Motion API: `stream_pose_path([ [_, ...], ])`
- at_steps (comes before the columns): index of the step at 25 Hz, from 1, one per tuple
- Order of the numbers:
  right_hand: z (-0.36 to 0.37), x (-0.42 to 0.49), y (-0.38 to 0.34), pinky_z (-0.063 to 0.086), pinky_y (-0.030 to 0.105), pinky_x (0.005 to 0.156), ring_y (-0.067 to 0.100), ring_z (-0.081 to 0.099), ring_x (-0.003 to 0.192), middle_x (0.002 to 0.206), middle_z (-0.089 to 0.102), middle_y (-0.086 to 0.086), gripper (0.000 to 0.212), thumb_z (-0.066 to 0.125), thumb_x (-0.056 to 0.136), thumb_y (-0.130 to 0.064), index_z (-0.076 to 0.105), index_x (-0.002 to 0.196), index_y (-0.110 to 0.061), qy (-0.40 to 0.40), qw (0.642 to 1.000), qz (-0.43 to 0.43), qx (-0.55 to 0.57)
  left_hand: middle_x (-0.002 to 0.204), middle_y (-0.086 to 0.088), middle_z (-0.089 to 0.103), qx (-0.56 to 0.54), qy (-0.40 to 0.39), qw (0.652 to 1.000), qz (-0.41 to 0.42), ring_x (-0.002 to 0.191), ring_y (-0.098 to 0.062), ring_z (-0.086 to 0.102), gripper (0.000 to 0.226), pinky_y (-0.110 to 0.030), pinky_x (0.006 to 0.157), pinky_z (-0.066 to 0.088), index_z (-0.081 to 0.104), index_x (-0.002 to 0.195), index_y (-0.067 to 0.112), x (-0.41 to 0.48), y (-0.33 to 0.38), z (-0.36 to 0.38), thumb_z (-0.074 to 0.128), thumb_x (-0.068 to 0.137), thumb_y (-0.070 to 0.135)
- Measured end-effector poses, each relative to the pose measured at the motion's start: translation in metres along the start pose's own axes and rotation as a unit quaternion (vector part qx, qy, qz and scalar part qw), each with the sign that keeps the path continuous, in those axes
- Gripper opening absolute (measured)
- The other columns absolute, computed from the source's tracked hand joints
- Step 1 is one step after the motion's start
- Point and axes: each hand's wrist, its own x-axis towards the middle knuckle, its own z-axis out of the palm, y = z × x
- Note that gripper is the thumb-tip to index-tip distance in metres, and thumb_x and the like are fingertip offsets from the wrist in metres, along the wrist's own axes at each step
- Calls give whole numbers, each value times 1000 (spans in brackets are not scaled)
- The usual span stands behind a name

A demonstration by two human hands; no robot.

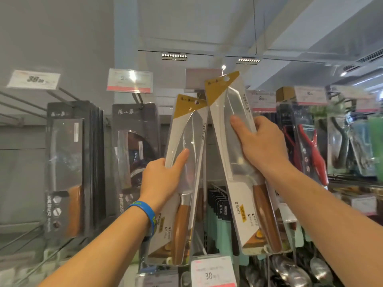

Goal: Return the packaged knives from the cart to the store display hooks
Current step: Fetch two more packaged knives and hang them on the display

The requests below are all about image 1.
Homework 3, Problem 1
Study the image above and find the long ceiling air conditioner vent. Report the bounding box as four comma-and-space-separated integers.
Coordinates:
341, 48, 383, 72

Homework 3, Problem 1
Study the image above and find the person's left forearm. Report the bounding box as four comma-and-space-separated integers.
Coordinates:
39, 206, 150, 287

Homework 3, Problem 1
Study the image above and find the blue wristband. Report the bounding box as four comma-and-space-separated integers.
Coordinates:
128, 201, 157, 238

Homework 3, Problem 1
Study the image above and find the packaged round black knife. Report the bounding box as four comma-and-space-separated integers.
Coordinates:
111, 103, 161, 217

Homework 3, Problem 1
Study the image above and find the white red-edged price tag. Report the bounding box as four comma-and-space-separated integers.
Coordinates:
245, 90, 277, 113
341, 194, 377, 216
107, 68, 154, 94
6, 70, 61, 90
329, 85, 381, 113
190, 256, 237, 287
294, 86, 328, 106

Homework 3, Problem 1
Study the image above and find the brown cardboard box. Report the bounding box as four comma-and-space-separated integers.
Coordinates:
276, 86, 297, 102

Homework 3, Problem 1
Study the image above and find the grey metal display shelf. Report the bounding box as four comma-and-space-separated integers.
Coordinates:
0, 83, 383, 287

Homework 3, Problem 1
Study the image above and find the packaged cleaver wooden handle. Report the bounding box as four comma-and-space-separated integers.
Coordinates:
45, 100, 106, 240

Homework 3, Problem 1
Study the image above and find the grey-backed flip price tag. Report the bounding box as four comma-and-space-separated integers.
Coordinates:
185, 68, 223, 89

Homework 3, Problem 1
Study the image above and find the person's right hand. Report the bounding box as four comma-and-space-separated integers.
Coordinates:
229, 115, 292, 177

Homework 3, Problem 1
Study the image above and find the person's left hand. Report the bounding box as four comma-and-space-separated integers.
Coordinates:
139, 147, 190, 212

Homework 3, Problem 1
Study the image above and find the row of red Y-peeler packages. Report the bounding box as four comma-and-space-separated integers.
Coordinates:
276, 103, 300, 171

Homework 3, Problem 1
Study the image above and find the person's right forearm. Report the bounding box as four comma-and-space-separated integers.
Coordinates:
265, 159, 383, 287

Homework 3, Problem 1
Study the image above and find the row of red straight-peeler packages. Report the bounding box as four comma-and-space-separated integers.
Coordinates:
292, 104, 329, 186

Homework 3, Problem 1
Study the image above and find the row of mint carded utensils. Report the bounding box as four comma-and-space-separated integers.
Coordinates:
206, 182, 251, 266

